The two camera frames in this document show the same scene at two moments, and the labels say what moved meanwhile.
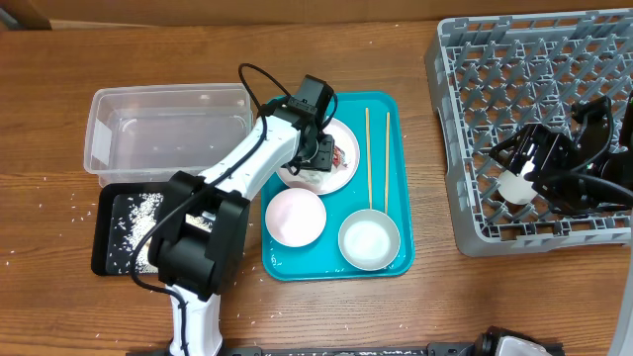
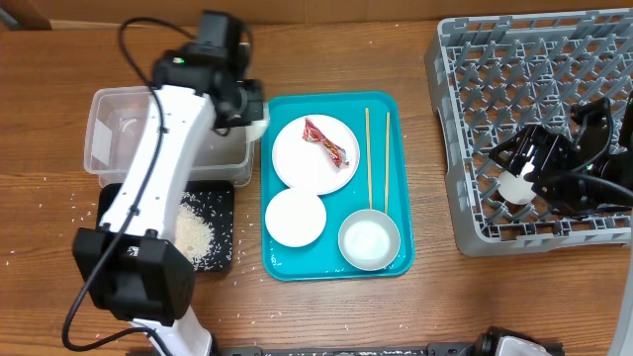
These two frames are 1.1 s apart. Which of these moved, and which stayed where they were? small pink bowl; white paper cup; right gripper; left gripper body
Moved: left gripper body
Stayed: white paper cup; right gripper; small pink bowl
